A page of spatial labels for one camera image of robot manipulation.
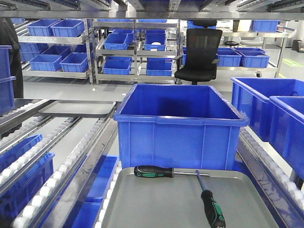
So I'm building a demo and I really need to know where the black green screwdriver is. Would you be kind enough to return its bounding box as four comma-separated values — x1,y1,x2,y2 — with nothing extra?
196,170,226,228
133,165,197,178

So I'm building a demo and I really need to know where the grey metal tray far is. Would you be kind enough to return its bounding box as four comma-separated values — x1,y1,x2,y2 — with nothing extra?
39,100,116,118

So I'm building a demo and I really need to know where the grey metal tray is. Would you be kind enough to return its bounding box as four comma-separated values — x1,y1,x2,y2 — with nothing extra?
102,167,277,228
39,100,116,118

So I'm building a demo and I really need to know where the grey metal tray front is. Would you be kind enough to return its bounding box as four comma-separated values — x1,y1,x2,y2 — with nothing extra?
102,167,277,228

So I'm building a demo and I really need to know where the blue bin on rollers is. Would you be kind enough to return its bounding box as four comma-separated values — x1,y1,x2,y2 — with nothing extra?
114,84,248,170

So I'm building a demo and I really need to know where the black office chair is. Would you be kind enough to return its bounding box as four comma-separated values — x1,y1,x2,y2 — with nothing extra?
174,19,223,85

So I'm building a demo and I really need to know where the blue bin right far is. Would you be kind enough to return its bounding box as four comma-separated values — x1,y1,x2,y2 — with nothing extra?
231,77,304,142

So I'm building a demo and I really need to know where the blue bin right near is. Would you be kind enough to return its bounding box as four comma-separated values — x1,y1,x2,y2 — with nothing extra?
269,96,304,179

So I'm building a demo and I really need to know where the person in black jacket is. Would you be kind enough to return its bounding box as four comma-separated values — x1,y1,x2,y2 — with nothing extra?
0,18,24,98

